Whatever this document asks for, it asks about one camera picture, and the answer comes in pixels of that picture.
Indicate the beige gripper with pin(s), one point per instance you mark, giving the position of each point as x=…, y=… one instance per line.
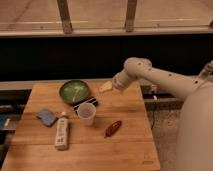
x=120, y=81

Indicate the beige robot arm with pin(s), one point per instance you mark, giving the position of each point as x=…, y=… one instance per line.
x=195, y=135

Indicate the green ceramic bowl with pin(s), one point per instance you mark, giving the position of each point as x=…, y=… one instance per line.
x=74, y=91

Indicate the black white striped object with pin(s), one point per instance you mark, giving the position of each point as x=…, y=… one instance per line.
x=91, y=100

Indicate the white plastic bottle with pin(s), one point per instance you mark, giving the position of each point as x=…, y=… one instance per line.
x=61, y=138

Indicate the blue sponge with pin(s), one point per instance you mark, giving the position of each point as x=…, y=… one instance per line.
x=46, y=117

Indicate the metal window post right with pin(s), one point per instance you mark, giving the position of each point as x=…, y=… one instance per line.
x=130, y=15

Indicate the metal window post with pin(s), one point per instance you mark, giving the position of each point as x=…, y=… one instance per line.
x=65, y=16
x=130, y=15

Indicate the metal window post left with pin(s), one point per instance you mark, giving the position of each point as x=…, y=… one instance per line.
x=65, y=16

